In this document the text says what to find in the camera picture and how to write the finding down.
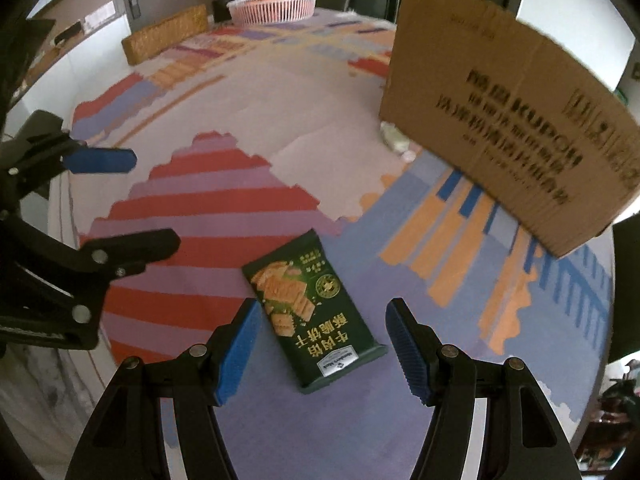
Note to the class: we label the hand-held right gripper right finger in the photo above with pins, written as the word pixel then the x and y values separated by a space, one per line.
pixel 412 355

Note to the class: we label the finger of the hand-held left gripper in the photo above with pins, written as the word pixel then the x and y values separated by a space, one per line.
pixel 135 247
pixel 100 160

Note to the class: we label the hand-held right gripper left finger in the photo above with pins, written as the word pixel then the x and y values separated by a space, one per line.
pixel 237 355

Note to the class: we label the dark green biscuit packet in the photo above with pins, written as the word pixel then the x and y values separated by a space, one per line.
pixel 305 305

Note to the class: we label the brown cardboard box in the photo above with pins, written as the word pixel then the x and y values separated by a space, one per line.
pixel 500 110

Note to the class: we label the tan woven box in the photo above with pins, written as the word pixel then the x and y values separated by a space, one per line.
pixel 165 37

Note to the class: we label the colourful printed tablecloth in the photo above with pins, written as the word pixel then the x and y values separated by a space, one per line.
pixel 250 125

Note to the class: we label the crumpled white tissue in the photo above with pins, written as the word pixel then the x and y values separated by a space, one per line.
pixel 396 140

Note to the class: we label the pink plastic basket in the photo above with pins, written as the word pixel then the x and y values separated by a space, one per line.
pixel 272 9

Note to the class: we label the black wall switch panel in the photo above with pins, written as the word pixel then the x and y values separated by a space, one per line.
pixel 133 0

